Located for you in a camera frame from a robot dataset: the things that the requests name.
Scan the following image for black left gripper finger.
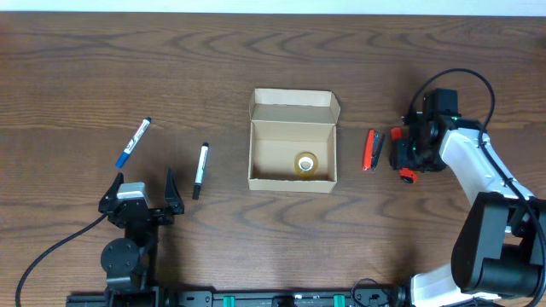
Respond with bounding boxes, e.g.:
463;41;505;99
164;168;184;214
98;172;124;213

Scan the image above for black whiteboard marker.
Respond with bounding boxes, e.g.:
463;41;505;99
192;142;210;200

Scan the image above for red stapler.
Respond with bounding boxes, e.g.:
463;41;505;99
362;129;385;171

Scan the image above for blue whiteboard marker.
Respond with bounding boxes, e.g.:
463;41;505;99
115;117;152;169

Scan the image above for yellow clear tape roll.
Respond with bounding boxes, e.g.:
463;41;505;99
294;152;318;177

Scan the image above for red utility knife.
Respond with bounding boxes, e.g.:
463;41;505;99
389;127;418;184

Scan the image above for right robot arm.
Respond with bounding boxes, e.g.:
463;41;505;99
390;89;545;306

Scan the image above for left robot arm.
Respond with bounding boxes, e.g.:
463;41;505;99
98;171;184;306

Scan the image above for open cardboard box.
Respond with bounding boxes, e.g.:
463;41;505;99
247;89;340;193

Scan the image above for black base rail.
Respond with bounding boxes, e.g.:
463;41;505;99
66;286;494;307

